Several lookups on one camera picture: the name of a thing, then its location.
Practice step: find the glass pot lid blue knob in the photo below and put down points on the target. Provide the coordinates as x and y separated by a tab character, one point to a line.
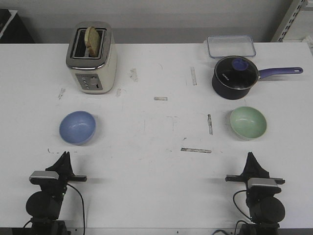
236	72

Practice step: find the green bowl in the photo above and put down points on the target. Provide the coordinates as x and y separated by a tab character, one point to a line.
248	123

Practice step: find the toast slice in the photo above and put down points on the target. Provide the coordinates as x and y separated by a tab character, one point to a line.
92	41

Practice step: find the dark blue saucepan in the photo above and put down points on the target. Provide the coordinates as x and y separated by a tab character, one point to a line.
234	94

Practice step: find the white metal shelf upright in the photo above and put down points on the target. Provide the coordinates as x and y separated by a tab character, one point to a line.
295	7

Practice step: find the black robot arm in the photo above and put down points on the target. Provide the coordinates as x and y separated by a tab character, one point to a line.
265	210
45	205

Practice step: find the blue bowl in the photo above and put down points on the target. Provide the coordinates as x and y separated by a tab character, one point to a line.
77	128

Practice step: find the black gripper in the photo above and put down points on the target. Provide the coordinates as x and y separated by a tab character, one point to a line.
253	169
64	169

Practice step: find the clear plastic container blue rim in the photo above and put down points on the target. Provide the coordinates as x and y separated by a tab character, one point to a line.
227	45

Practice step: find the cream and chrome toaster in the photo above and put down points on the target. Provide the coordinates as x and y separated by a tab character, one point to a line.
93	75

